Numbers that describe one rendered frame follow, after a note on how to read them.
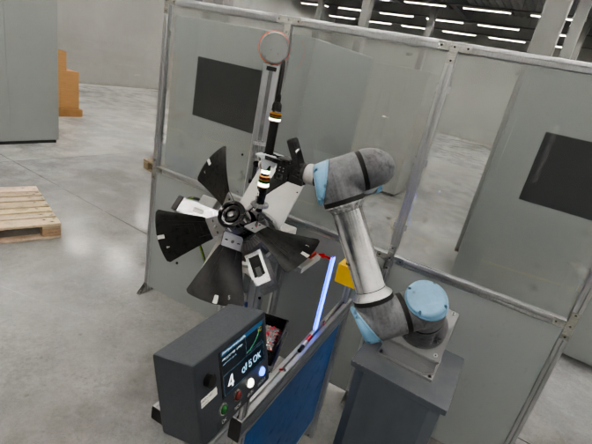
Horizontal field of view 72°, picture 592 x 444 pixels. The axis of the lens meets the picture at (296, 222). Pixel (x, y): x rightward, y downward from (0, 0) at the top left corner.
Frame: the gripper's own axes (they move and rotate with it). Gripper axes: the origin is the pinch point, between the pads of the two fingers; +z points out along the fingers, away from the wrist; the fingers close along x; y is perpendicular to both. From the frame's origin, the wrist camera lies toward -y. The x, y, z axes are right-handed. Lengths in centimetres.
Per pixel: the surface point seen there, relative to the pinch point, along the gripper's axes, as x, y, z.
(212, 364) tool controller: -78, 25, -43
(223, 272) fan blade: -15.5, 46.4, -1.0
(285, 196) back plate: 32.8, 24.9, 2.8
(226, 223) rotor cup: -7.5, 30.0, 6.2
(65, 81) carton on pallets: 405, 88, 710
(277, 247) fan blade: -5.7, 31.9, -17.2
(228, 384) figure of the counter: -74, 32, -45
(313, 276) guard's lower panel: 70, 79, -7
